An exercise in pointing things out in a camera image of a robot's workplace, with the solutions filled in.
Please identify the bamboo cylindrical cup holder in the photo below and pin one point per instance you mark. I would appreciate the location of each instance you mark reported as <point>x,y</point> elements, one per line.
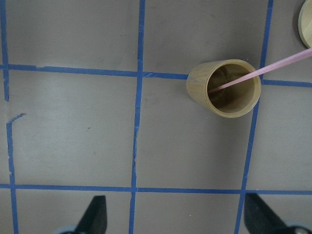
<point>230,102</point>

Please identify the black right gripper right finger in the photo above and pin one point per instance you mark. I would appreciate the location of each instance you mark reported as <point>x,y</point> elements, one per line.
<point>259,218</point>

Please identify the pink chopstick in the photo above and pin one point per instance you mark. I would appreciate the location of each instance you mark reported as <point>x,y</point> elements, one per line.
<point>274,66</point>

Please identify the round wooden mug stand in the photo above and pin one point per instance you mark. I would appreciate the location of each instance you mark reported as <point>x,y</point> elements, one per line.
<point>305,23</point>

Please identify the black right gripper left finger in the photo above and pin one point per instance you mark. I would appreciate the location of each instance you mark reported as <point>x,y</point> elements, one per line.
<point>94,220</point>

